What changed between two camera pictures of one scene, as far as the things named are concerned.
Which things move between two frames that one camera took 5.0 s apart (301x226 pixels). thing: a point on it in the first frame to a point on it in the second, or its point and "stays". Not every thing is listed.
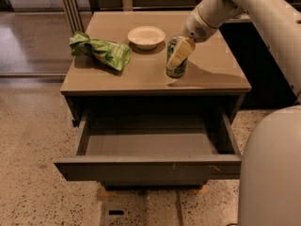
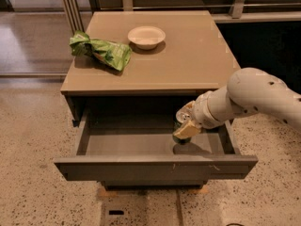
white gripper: x=196 y=29 to x=200 y=111
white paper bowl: x=146 y=38 stays
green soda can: x=181 y=70 to x=177 y=125
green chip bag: x=115 y=54 stays
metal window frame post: x=70 y=2 stays
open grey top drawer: x=154 y=148 stays
